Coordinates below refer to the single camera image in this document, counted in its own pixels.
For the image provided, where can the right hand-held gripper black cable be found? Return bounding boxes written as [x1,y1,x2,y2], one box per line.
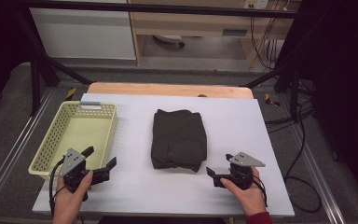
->
[251,175,269,208]

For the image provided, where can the light wooden desk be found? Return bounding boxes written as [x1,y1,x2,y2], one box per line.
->
[126,0,303,67]

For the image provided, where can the pale yellow perforated plastic basket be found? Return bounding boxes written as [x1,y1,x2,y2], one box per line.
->
[28,100,119,181]

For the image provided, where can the dark olive pants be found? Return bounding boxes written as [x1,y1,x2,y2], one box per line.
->
[150,108,209,174]

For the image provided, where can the left hand-held gripper black cable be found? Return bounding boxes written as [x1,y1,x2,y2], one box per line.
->
[48,157,67,218]

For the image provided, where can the long black floor cable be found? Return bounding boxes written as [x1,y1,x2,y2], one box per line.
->
[283,99,324,215]

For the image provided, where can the white power strip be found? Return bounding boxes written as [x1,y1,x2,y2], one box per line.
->
[242,0,270,10]

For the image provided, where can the office chair base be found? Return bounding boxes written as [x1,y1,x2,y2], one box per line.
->
[151,34,186,49]

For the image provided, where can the yellow black tape marker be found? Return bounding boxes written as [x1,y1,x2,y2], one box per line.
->
[264,92,282,108]
[64,87,77,102]

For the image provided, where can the black metal frame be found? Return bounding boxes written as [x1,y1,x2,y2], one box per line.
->
[12,0,312,118]

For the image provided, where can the hand-held gripper black cable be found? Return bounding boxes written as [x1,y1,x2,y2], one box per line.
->
[48,157,67,218]
[251,175,269,208]

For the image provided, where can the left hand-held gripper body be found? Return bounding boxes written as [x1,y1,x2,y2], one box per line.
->
[60,147,111,201]

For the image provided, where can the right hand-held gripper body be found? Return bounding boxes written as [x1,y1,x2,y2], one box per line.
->
[212,151,267,191]

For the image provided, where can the person's left hand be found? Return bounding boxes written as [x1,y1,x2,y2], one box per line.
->
[52,170,94,217]

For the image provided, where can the person's right hand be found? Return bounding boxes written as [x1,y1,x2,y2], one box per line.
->
[219,166,269,217]

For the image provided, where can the white cabinet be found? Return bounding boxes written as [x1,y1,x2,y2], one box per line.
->
[29,7,137,61]

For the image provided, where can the bundle of black floor cables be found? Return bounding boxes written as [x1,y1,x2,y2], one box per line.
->
[265,105,315,134]

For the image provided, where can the aluminium floor rail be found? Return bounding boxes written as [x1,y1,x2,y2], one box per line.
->
[0,88,54,214]
[291,123,347,224]

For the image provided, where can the hanging cables under desk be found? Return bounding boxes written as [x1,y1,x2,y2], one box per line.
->
[249,14,282,71]

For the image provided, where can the wooden table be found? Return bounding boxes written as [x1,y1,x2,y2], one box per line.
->
[87,81,255,100]

